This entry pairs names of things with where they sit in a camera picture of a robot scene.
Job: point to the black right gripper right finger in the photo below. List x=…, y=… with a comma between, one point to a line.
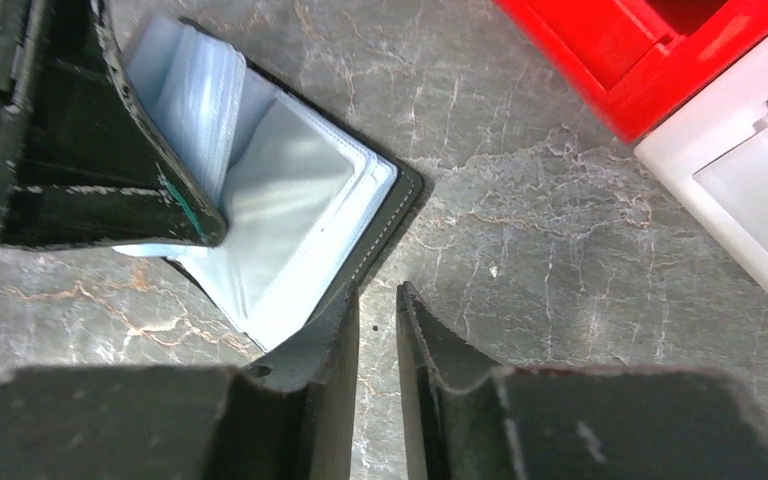
x=468, y=416

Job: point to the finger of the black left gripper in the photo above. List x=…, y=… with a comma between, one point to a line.
x=94, y=170

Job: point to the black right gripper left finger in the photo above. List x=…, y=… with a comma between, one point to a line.
x=287, y=415

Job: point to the white plastic bin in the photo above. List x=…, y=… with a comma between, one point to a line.
x=712, y=155

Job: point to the red plastic bin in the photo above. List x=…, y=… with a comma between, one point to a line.
x=635, y=62

